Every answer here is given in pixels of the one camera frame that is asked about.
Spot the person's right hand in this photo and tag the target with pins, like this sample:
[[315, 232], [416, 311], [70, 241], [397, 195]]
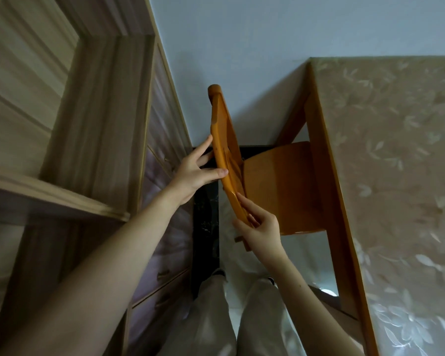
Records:
[[263, 235]]

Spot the person's left hand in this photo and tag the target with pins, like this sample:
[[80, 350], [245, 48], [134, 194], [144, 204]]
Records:
[[187, 177]]

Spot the person's right thumb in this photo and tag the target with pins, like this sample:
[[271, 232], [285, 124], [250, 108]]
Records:
[[253, 220]]

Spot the person's left middle finger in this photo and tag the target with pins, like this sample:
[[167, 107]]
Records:
[[206, 159]]

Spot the person's left thumb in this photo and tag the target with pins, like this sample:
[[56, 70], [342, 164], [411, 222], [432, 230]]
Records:
[[215, 173]]

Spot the orange-brown wooden chair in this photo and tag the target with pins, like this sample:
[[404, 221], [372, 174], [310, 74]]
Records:
[[282, 181]]

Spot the person's left forearm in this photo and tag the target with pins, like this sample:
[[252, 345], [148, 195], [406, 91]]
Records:
[[107, 270]]

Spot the person's right forearm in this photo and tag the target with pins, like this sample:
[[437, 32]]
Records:
[[304, 307]]

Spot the person's right shoe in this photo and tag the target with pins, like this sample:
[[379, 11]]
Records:
[[270, 281]]

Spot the person's shoe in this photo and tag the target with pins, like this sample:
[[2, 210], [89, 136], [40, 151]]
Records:
[[270, 281], [219, 273]]

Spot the person's left shoe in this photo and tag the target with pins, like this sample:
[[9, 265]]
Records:
[[219, 273]]

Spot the wooden chest of drawers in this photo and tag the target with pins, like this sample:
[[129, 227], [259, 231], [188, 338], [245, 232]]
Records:
[[163, 226]]

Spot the brown wooden table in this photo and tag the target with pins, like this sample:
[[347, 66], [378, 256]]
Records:
[[333, 203]]

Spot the person's beige trousers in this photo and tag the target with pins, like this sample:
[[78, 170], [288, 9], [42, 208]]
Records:
[[215, 322]]

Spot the light wooden shelf unit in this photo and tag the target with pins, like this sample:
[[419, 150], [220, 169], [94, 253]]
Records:
[[70, 118]]

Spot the beige floral tablecloth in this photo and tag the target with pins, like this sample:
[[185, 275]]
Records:
[[400, 174]]

